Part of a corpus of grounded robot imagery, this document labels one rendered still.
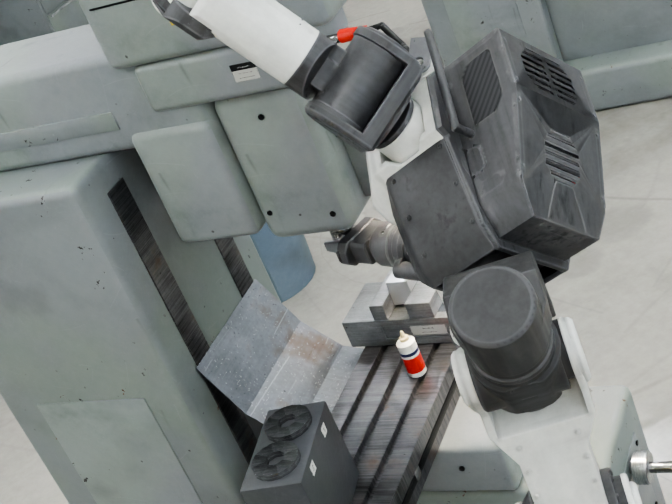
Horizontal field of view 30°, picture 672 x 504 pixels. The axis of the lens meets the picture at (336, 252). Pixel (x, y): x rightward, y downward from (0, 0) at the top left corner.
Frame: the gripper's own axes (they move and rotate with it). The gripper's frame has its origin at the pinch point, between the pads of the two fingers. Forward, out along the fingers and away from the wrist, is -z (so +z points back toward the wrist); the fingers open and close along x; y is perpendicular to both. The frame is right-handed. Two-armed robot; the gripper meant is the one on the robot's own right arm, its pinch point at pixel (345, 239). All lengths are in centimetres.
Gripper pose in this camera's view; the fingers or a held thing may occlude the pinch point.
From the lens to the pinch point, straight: 250.4
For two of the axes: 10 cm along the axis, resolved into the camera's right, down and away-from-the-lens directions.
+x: -6.0, 5.8, -5.5
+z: 7.2, 0.8, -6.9
